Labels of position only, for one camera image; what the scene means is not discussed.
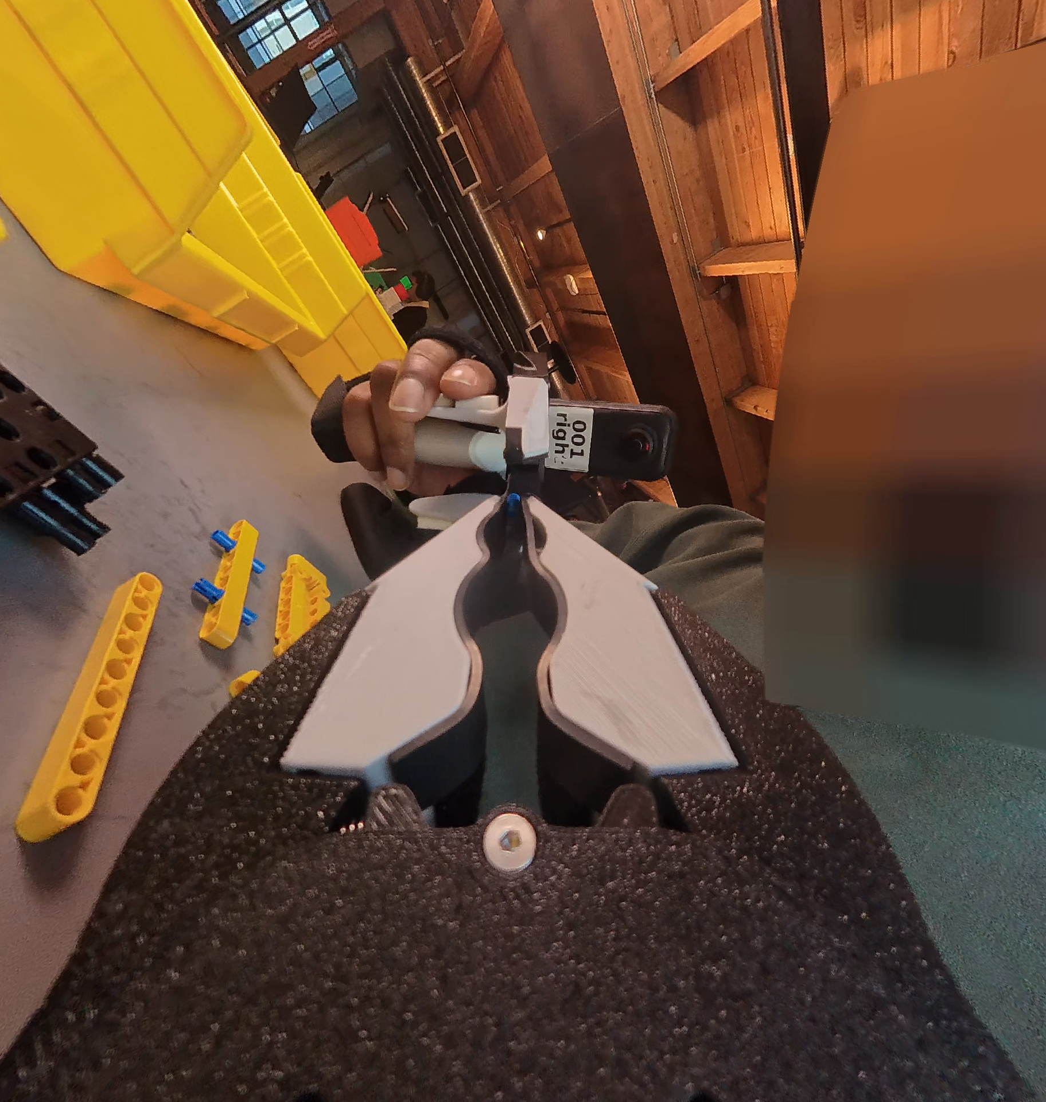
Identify yellow storage bin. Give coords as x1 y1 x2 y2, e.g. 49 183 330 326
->
191 129 352 358
0 0 321 352
256 112 409 408

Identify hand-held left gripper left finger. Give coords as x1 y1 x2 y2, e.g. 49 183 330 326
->
278 496 504 829

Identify yellow lego panel piece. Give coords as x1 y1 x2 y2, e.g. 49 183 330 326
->
272 554 333 661

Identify metal air duct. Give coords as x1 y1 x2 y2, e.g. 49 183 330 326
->
383 53 576 393

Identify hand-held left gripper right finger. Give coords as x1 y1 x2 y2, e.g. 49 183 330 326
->
523 495 741 823

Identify person's right hand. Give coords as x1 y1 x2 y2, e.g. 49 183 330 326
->
344 338 498 494

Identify factory window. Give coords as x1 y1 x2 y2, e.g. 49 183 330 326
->
215 0 357 134

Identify long yellow lego beam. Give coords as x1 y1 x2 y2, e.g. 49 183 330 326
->
15 572 164 844

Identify orange plastic bin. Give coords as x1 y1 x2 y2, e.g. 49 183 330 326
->
323 195 386 270

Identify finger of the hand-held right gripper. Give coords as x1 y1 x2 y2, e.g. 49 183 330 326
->
502 377 553 500

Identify yellow lego beam with pins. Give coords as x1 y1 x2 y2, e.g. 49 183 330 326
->
191 519 267 651

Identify colourful brick model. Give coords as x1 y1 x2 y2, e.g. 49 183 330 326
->
363 267 421 313

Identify black lego base block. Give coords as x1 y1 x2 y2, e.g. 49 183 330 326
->
0 343 126 557

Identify person's black pants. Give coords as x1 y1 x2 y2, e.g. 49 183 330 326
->
340 480 425 580

